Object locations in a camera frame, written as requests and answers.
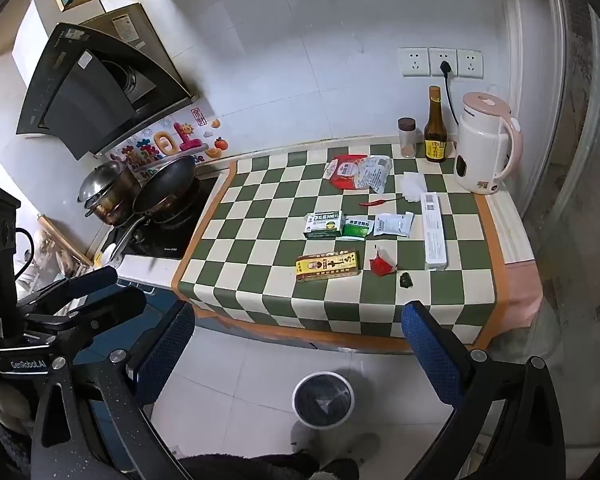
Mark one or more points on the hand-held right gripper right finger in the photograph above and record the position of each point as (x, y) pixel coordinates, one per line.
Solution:
(426, 355)

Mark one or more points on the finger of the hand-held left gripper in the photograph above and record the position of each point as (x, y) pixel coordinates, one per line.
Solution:
(120, 302)
(92, 280)

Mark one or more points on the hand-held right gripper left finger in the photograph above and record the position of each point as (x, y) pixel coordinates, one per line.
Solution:
(166, 350)

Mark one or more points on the small dark scrap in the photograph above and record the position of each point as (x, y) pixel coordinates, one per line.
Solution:
(406, 280)

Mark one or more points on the red wrapper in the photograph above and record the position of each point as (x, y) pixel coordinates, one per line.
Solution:
(381, 264)

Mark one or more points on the white round trash bin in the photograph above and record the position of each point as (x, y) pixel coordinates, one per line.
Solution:
(324, 400)

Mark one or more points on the long white box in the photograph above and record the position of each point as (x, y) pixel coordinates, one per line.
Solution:
(434, 235)

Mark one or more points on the yellow box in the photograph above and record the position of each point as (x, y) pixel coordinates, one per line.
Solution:
(327, 266)

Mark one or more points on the white sachet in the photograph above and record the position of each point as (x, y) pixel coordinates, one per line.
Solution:
(392, 225)

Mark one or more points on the green medicine packet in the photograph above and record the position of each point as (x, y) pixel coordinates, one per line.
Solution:
(357, 228)

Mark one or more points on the red chili pepper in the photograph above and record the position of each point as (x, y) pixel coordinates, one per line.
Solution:
(375, 202)

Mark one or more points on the green white medicine box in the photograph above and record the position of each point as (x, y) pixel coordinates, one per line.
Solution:
(322, 224)

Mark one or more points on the white tissue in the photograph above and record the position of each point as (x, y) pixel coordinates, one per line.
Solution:
(411, 186)

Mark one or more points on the white plastic packet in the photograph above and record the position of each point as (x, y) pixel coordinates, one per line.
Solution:
(375, 172)

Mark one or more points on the red white snack packet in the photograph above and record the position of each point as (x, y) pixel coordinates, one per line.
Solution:
(341, 172)

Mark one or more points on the person's left forearm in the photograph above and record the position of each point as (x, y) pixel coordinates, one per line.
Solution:
(10, 410)

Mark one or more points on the blue kitchen base cabinet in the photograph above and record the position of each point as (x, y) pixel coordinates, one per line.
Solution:
(162, 297)

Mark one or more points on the wooden board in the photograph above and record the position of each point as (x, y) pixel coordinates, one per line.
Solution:
(60, 245)

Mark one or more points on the black cooktop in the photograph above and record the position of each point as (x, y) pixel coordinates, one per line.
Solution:
(180, 240)

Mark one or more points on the steel pot with lid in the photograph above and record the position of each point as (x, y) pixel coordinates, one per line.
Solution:
(107, 190)

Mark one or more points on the pink cloth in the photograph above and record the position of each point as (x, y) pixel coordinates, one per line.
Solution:
(522, 285)

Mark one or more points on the black wok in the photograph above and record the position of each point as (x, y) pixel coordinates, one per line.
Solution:
(165, 185)

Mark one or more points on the green white checkered mat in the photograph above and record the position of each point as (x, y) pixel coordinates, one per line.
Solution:
(260, 230)

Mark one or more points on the black range hood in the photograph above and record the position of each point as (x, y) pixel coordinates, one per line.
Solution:
(80, 90)

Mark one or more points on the clear spice jar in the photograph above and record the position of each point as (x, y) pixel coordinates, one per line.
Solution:
(407, 140)

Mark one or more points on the white pink electric kettle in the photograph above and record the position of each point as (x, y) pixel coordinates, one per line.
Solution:
(480, 145)

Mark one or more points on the brown sauce bottle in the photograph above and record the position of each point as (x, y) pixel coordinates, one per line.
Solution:
(435, 135)

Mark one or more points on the colourful wall sticker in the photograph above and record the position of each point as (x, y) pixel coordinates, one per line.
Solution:
(170, 142)

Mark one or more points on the white wall socket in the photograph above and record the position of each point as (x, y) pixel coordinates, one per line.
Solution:
(470, 63)
(437, 55)
(414, 61)

